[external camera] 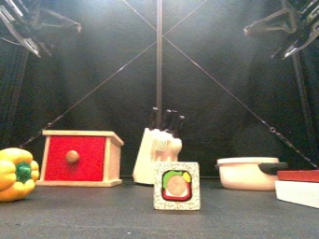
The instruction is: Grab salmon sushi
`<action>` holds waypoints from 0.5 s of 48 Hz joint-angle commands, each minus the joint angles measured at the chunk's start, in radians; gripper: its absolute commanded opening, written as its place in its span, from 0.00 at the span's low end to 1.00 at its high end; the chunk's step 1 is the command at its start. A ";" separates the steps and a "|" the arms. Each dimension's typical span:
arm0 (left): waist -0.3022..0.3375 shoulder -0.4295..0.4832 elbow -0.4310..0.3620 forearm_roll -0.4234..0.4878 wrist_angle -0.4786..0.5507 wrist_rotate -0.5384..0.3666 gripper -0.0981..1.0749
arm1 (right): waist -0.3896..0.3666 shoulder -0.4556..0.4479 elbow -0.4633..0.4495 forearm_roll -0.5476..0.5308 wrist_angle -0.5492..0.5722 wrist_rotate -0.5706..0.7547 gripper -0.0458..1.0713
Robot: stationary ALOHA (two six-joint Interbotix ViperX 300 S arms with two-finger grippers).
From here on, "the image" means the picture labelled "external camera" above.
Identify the white sushi roll block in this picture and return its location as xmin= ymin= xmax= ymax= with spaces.
xmin=152 ymin=161 xmax=202 ymax=211

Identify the red drawer with wooden knob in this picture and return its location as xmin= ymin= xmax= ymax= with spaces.
xmin=44 ymin=135 xmax=107 ymax=182

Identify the white box with orange lid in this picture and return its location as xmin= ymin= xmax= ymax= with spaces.
xmin=36 ymin=129 xmax=124 ymax=188

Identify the yellow toy bell pepper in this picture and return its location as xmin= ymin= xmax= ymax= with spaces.
xmin=0 ymin=147 xmax=42 ymax=204

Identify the dark slanted frame post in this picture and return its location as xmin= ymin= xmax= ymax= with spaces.
xmin=291 ymin=50 xmax=315 ymax=157

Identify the thin diagonal brace wire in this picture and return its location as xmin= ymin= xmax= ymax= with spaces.
xmin=17 ymin=0 xmax=210 ymax=149
xmin=122 ymin=0 xmax=319 ymax=170

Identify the thin metal frame pole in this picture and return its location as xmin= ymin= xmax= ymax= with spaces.
xmin=155 ymin=0 xmax=164 ymax=129

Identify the small metal wire turnbuckle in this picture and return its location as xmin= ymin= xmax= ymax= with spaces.
xmin=268 ymin=125 xmax=290 ymax=144

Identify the black-handled toy knife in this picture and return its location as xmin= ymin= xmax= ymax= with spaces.
xmin=174 ymin=115 xmax=187 ymax=139
xmin=167 ymin=109 xmax=179 ymax=134
xmin=159 ymin=108 xmax=172 ymax=132

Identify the white toy pot black handle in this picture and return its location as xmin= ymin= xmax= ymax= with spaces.
xmin=216 ymin=156 xmax=290 ymax=191

